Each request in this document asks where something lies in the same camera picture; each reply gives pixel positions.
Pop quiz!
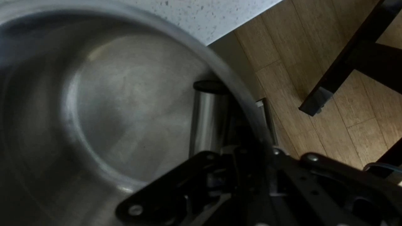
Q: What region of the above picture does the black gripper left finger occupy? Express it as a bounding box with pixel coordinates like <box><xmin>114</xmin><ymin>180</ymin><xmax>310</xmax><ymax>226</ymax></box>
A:
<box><xmin>115</xmin><ymin>150</ymin><xmax>234</xmax><ymax>226</ymax></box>

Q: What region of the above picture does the small steel cylinder in pot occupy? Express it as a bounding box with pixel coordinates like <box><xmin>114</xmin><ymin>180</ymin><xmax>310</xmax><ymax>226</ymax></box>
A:
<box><xmin>190</xmin><ymin>80</ymin><xmax>230</xmax><ymax>155</ymax></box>

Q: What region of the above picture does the silver saucepan with long handle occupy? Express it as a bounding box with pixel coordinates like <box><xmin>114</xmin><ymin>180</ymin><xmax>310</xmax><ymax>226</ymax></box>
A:
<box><xmin>0</xmin><ymin>0</ymin><xmax>267</xmax><ymax>226</ymax></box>

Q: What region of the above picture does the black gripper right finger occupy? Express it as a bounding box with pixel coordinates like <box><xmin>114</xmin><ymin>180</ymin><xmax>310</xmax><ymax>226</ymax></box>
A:
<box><xmin>271</xmin><ymin>148</ymin><xmax>402</xmax><ymax>226</ymax></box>

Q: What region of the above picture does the black chair leg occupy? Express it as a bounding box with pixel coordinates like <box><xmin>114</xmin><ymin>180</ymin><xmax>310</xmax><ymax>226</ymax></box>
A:
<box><xmin>299</xmin><ymin>0</ymin><xmax>402</xmax><ymax>116</ymax></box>

